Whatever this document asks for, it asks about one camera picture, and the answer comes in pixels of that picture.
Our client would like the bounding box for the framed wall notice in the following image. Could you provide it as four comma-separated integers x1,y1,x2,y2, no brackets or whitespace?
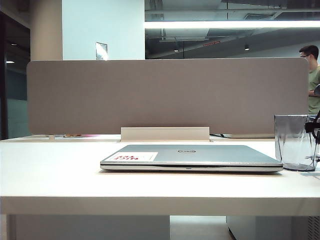
95,41,109,61

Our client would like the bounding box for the clear faceted glass cup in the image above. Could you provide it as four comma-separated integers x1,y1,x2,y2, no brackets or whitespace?
274,114,320,172

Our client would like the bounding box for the long ceiling light strip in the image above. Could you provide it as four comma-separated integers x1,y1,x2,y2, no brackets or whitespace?
144,20,320,29

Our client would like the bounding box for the silver Dell laptop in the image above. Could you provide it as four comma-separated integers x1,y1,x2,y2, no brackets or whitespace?
99,144,284,173

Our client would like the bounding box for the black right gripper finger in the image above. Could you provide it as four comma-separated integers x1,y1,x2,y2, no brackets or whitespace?
304,121,320,146

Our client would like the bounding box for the red and white sticker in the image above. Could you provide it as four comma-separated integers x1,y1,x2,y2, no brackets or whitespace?
107,151,159,163

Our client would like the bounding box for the dark glass door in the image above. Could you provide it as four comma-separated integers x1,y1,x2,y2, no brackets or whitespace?
0,11,31,141

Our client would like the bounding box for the man in green shirt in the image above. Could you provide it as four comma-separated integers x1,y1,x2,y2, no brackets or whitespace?
299,44,320,115

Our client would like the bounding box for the brown fabric desk divider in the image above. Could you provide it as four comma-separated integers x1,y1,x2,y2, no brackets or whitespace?
26,57,310,136

